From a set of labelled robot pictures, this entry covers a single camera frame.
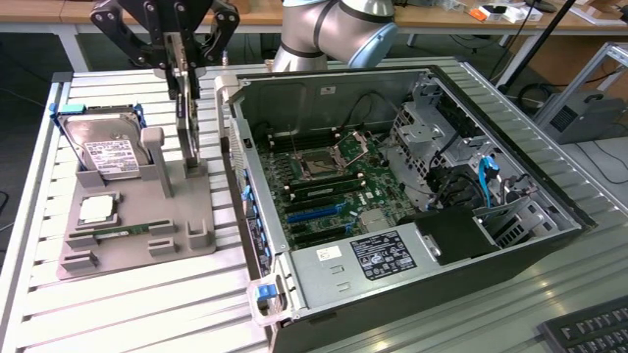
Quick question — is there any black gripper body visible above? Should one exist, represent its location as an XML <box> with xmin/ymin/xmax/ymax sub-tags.
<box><xmin>120</xmin><ymin>0</ymin><xmax>214</xmax><ymax>41</ymax></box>

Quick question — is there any green graphics card black cooler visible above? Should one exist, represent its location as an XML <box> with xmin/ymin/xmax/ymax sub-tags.
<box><xmin>164</xmin><ymin>32</ymin><xmax>202</xmax><ymax>166</ymax></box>

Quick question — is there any hard disk in blue caddy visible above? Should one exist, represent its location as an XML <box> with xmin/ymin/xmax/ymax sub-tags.
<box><xmin>48</xmin><ymin>104</ymin><xmax>153</xmax><ymax>181</ymax></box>

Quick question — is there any black RAM slot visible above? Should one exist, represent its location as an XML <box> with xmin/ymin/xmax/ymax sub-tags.
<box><xmin>268</xmin><ymin>126</ymin><xmax>338</xmax><ymax>140</ymax></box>
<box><xmin>269</xmin><ymin>130</ymin><xmax>340</xmax><ymax>145</ymax></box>
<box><xmin>272</xmin><ymin>139</ymin><xmax>342</xmax><ymax>154</ymax></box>
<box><xmin>269</xmin><ymin>135</ymin><xmax>340</xmax><ymax>150</ymax></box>

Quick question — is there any CPU socket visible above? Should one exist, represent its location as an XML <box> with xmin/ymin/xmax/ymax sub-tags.
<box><xmin>292</xmin><ymin>149</ymin><xmax>344</xmax><ymax>181</ymax></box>

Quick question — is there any metal socket cover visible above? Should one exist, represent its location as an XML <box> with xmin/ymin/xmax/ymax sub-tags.
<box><xmin>332</xmin><ymin>130</ymin><xmax>380</xmax><ymax>166</ymax></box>

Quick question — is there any silver metal drive cage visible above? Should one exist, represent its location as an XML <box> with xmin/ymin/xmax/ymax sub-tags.
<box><xmin>389</xmin><ymin>101</ymin><xmax>492</xmax><ymax>192</ymax></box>

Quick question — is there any silver CPU chip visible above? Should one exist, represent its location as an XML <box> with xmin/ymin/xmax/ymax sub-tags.
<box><xmin>78</xmin><ymin>196</ymin><xmax>118</xmax><ymax>224</ymax></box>

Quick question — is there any grey plastic parts rack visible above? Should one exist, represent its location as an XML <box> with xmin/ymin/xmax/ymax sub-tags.
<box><xmin>54</xmin><ymin>126</ymin><xmax>217</xmax><ymax>281</ymax></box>

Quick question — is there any black installed RAM stick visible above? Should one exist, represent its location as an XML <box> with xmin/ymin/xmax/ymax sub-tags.
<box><xmin>288</xmin><ymin>179</ymin><xmax>366</xmax><ymax>202</ymax></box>

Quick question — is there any long black expansion slot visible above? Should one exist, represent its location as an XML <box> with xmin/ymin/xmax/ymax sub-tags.
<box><xmin>282</xmin><ymin>196</ymin><xmax>340</xmax><ymax>215</ymax></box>
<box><xmin>292</xmin><ymin>224</ymin><xmax>348</xmax><ymax>242</ymax></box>
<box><xmin>296</xmin><ymin>233</ymin><xmax>349</xmax><ymax>249</ymax></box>

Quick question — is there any green motherboard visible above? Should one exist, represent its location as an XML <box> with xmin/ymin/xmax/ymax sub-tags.
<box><xmin>257</xmin><ymin>126</ymin><xmax>418</xmax><ymax>251</ymax></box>

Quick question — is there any green RAM stick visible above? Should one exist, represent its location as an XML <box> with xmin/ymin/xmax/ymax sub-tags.
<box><xmin>68</xmin><ymin>224</ymin><xmax>150</xmax><ymax>240</ymax></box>

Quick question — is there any silver chipset heatsink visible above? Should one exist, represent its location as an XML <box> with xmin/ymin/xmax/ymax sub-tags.
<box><xmin>357</xmin><ymin>211</ymin><xmax>393</xmax><ymax>229</ymax></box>

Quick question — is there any white small box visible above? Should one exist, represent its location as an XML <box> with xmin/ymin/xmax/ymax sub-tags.
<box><xmin>502</xmin><ymin>7</ymin><xmax>544</xmax><ymax>24</ymax></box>

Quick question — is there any black tripod pole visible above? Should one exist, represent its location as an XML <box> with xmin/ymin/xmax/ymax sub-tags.
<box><xmin>494</xmin><ymin>0</ymin><xmax>577</xmax><ymax>96</ymax></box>

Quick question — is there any silver power supply unit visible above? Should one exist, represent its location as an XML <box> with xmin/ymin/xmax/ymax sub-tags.
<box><xmin>288</xmin><ymin>223</ymin><xmax>445</xmax><ymax>310</ymax></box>

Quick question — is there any grey computer tower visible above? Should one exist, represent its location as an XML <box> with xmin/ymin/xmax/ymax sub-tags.
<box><xmin>533</xmin><ymin>91</ymin><xmax>624</xmax><ymax>146</ymax></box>

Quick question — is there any silver disk bay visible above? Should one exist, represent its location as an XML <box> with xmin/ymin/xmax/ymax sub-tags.
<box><xmin>473</xmin><ymin>196</ymin><xmax>574</xmax><ymax>251</ymax></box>

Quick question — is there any open black PC case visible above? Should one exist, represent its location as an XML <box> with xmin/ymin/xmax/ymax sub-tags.
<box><xmin>213</xmin><ymin>65</ymin><xmax>597</xmax><ymax>353</ymax></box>

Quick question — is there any black keyboard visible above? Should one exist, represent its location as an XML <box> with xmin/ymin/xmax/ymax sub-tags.
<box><xmin>537</xmin><ymin>296</ymin><xmax>628</xmax><ymax>353</ymax></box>

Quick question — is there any wooden desk white frame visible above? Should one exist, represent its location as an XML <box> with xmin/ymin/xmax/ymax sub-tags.
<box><xmin>396</xmin><ymin>0</ymin><xmax>628</xmax><ymax>85</ymax></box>
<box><xmin>0</xmin><ymin>0</ymin><xmax>285</xmax><ymax>73</ymax></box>

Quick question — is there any blue flat wire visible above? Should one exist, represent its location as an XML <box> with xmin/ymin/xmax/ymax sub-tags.
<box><xmin>477</xmin><ymin>156</ymin><xmax>500</xmax><ymax>211</ymax></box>

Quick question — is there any aluminium profile frame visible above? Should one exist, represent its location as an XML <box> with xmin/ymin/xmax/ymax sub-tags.
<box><xmin>532</xmin><ymin>40</ymin><xmax>628</xmax><ymax>122</ymax></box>

